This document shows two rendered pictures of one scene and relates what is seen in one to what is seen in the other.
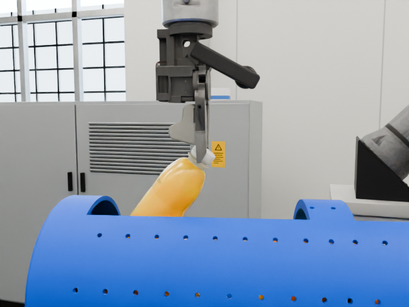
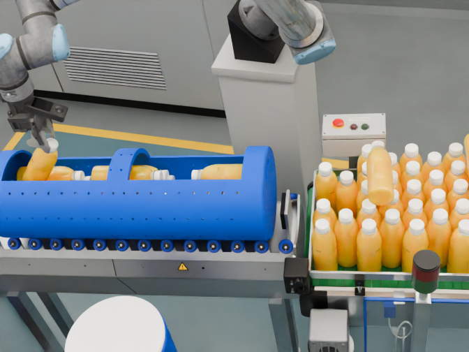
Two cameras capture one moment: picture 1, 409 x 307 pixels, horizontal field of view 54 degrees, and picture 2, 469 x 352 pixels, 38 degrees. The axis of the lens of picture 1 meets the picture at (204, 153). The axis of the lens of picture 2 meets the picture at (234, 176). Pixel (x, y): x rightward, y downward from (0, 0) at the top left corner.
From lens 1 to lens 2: 164 cm
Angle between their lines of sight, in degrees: 41
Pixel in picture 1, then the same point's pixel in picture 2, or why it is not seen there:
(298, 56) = not seen: outside the picture
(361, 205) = (232, 70)
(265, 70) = not seen: outside the picture
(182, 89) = (25, 126)
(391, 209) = (255, 75)
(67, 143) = not seen: outside the picture
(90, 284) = (12, 216)
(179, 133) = (32, 144)
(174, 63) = (17, 112)
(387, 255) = (137, 199)
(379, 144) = (248, 15)
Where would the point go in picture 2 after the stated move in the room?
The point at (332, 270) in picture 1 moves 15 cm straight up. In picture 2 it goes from (112, 207) to (98, 172)
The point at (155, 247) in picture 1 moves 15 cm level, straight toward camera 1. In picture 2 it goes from (35, 199) to (29, 237)
